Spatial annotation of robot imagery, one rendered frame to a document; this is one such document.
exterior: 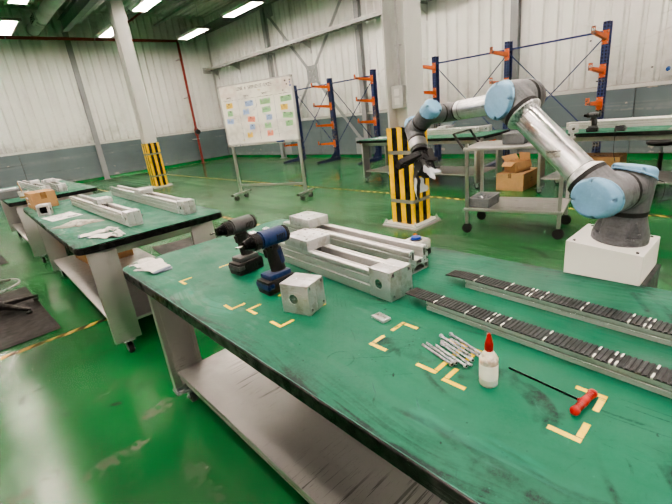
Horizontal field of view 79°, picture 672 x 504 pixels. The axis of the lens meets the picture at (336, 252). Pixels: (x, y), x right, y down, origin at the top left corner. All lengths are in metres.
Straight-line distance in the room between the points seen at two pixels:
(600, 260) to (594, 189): 0.25
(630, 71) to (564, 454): 8.17
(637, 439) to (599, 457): 0.08
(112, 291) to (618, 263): 2.57
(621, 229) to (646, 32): 7.39
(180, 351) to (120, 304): 0.82
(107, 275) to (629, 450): 2.61
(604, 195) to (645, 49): 7.47
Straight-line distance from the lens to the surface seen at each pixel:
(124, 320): 2.95
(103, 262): 2.82
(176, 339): 2.17
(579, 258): 1.47
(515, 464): 0.79
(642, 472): 0.84
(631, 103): 8.74
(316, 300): 1.24
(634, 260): 1.43
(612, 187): 1.30
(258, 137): 7.28
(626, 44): 8.78
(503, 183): 6.38
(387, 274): 1.23
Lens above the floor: 1.35
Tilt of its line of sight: 19 degrees down
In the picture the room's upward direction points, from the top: 7 degrees counter-clockwise
